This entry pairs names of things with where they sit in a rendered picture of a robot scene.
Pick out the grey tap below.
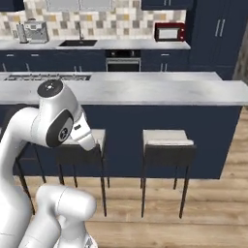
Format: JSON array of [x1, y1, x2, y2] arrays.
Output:
[[76, 21, 84, 41]]

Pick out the navy base cupboards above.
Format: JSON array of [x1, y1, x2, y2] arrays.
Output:
[[140, 48, 191, 73], [0, 49, 108, 73]]

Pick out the navy wall cupboard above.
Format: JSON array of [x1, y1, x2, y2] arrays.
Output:
[[0, 0, 26, 13], [140, 0, 195, 11]]

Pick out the white paper towel roll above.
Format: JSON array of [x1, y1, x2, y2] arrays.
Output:
[[15, 22, 29, 45]]

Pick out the navy tall cupboard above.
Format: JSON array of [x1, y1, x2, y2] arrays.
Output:
[[188, 0, 248, 80]]

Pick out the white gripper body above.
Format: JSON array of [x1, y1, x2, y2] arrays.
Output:
[[71, 128, 98, 152]]

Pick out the navy kitchen island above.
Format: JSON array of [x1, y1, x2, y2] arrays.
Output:
[[0, 71, 248, 180]]

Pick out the black hob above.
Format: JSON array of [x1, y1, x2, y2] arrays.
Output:
[[4, 73, 93, 82]]

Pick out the black stool with grey seat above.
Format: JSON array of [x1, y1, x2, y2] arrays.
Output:
[[55, 128, 111, 218], [13, 140, 47, 217], [139, 129, 198, 220]]

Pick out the grey window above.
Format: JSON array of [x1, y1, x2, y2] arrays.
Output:
[[45, 0, 114, 13]]

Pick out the black sink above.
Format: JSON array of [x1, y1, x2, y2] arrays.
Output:
[[58, 39, 99, 48]]

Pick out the silver coffee machine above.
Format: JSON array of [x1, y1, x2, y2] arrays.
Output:
[[23, 18, 49, 45]]

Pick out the red microwave oven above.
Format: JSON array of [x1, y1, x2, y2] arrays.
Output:
[[153, 21, 187, 43]]

